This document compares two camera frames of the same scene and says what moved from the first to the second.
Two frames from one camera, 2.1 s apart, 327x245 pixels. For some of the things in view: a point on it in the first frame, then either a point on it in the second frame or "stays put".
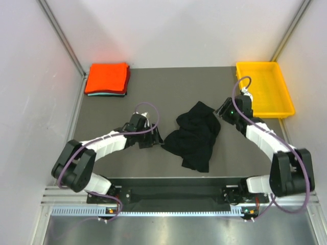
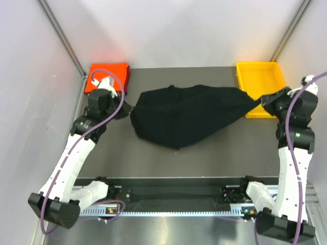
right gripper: [227, 105] -> [268, 106]
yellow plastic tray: [271, 97] stays put
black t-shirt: [193, 140] -> [176, 116]
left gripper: [153, 139] -> [124, 111]
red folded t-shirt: [124, 90] stays put
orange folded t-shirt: [106, 75] stays put
